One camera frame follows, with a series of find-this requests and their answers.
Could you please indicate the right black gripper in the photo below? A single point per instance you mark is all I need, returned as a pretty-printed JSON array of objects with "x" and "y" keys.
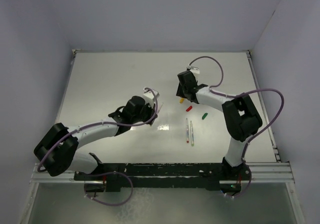
[{"x": 180, "y": 92}]

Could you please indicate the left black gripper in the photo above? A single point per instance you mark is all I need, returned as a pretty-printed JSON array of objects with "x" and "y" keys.
[{"x": 151, "y": 111}]

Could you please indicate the red-end marker pen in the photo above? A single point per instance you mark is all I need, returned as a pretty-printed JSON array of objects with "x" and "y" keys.
[{"x": 187, "y": 130}]

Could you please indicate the green-end marker pen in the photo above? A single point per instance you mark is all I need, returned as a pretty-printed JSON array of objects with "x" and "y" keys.
[{"x": 192, "y": 134}]

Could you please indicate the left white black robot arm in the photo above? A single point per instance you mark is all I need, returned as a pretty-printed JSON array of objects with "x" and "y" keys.
[{"x": 57, "y": 151}]

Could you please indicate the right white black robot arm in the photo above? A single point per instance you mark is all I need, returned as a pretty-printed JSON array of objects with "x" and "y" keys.
[{"x": 241, "y": 117}]

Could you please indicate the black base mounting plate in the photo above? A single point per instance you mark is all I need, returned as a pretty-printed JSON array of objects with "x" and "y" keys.
[{"x": 112, "y": 177}]

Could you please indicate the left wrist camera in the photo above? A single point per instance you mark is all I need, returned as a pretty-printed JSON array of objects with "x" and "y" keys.
[{"x": 150, "y": 96}]

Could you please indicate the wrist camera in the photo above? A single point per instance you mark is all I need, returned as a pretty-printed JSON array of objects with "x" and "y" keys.
[
  {"x": 194, "y": 70},
  {"x": 150, "y": 96}
]

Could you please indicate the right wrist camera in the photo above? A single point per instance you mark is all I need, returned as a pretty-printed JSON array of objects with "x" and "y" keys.
[{"x": 194, "y": 70}]

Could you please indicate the aluminium extrusion rail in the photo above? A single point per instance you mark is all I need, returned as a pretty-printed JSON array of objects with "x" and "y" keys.
[{"x": 275, "y": 172}]

